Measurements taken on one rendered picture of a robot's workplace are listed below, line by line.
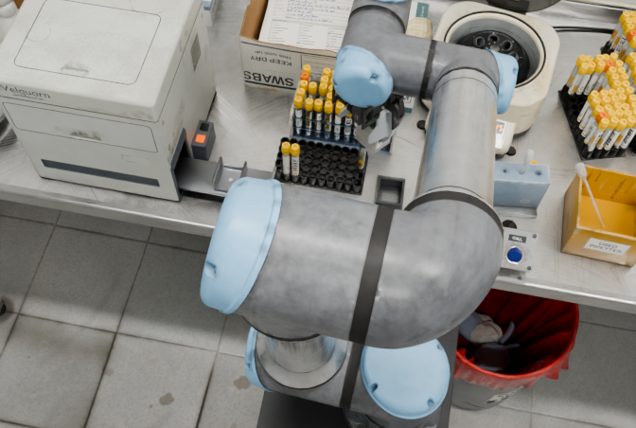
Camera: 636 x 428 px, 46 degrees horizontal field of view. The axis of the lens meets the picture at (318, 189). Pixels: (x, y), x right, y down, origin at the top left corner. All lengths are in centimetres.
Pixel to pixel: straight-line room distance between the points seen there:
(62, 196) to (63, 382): 91
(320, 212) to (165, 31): 73
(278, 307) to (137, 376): 166
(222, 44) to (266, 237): 109
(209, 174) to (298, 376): 56
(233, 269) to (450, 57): 45
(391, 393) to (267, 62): 76
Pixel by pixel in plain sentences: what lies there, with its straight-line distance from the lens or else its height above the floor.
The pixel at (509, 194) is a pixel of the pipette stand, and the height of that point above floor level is 93.
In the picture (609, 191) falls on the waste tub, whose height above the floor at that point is 91.
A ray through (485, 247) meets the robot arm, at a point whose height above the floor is 155.
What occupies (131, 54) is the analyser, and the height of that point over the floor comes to 117.
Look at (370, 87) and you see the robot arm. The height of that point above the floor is 139.
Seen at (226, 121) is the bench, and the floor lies 88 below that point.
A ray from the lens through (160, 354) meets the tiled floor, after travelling 225.
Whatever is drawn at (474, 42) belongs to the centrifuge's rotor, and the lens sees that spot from 154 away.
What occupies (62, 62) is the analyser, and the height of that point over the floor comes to 118.
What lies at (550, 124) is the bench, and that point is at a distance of 159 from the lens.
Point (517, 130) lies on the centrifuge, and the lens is 152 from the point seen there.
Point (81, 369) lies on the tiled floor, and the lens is 228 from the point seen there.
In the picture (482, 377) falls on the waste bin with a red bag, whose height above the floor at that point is 41.
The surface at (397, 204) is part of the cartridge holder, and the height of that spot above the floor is 91.
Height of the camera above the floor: 210
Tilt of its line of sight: 59 degrees down
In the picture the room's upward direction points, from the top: 2 degrees clockwise
